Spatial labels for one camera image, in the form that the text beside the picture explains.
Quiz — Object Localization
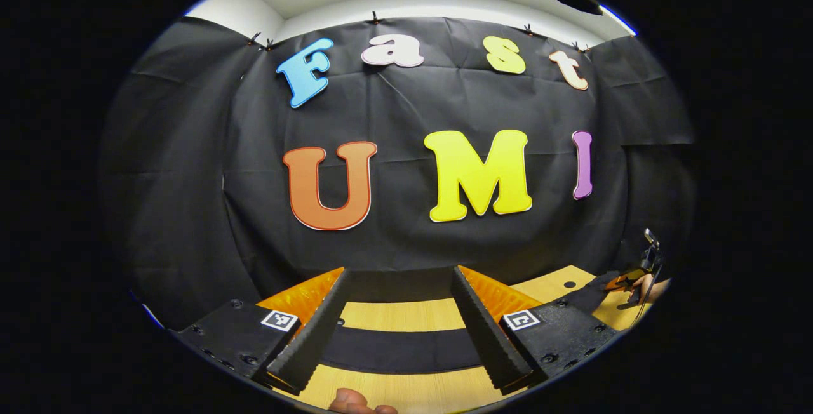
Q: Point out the black jeans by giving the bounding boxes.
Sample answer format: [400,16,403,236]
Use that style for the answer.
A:
[318,271,623,375]

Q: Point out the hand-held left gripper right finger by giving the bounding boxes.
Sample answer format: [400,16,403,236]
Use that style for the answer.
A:
[450,265,621,397]

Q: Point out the black backdrop cloth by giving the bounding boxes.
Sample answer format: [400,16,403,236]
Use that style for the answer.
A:
[98,14,696,332]

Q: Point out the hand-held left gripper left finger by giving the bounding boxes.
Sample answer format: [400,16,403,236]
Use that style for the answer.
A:
[167,266,353,397]

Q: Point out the ceiling light panel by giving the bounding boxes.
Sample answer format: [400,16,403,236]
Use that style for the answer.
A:
[600,4,638,37]

